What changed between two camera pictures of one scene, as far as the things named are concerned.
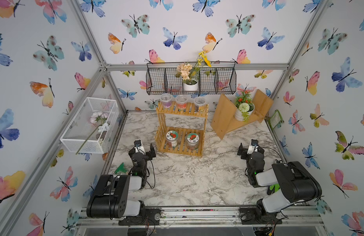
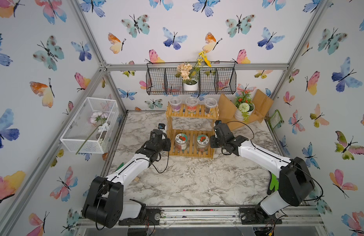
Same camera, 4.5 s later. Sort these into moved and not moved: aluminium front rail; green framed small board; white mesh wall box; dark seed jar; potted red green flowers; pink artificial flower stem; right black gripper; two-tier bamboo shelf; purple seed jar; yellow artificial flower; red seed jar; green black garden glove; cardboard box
Moved: dark seed jar; right black gripper; two-tier bamboo shelf; red seed jar; purple seed jar
Not moved: green black garden glove; yellow artificial flower; white mesh wall box; cardboard box; green framed small board; pink artificial flower stem; aluminium front rail; potted red green flowers
